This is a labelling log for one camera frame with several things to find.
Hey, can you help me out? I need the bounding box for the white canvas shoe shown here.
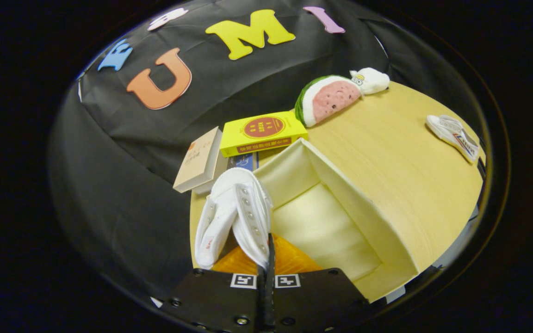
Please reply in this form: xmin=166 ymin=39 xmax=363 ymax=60
xmin=195 ymin=167 xmax=274 ymax=271
xmin=426 ymin=115 xmax=480 ymax=164

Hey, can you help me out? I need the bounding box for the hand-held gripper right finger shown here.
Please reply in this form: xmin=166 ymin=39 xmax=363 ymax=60
xmin=269 ymin=234 xmax=370 ymax=333

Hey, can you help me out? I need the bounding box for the blue book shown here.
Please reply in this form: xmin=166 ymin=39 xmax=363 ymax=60
xmin=227 ymin=152 xmax=260 ymax=172

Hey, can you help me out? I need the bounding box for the yellow book with red circle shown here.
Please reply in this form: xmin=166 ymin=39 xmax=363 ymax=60
xmin=219 ymin=111 xmax=309 ymax=158

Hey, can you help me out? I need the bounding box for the watermelon slice plush toy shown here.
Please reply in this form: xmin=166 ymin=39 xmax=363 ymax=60
xmin=294 ymin=75 xmax=363 ymax=128

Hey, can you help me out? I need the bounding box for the beige book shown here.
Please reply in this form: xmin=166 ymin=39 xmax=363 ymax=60
xmin=173 ymin=127 xmax=223 ymax=194

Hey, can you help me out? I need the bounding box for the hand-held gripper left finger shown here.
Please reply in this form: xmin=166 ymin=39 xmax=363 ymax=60
xmin=162 ymin=234 xmax=268 ymax=333

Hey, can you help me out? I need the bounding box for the white plush toy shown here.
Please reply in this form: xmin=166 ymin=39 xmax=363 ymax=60
xmin=350 ymin=68 xmax=390 ymax=96

